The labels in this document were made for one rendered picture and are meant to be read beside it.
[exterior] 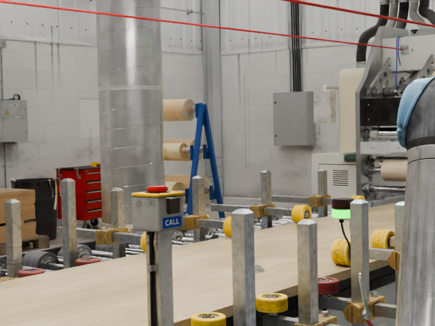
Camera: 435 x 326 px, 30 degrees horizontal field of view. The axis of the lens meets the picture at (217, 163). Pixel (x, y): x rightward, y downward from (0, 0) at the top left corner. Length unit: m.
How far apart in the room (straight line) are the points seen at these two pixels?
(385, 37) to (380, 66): 0.19
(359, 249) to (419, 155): 0.86
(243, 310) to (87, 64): 9.60
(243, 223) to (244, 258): 0.07
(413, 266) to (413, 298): 0.05
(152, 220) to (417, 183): 0.49
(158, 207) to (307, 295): 0.59
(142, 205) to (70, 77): 9.51
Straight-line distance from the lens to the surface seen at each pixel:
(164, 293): 1.54
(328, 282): 2.25
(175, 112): 9.14
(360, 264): 2.15
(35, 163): 10.57
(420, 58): 4.91
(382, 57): 5.01
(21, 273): 2.54
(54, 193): 9.63
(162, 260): 1.52
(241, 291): 1.74
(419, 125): 1.33
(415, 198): 1.30
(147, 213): 1.50
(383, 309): 2.19
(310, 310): 1.95
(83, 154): 11.11
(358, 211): 2.13
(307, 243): 1.92
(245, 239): 1.71
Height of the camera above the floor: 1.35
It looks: 3 degrees down
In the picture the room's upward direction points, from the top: 1 degrees counter-clockwise
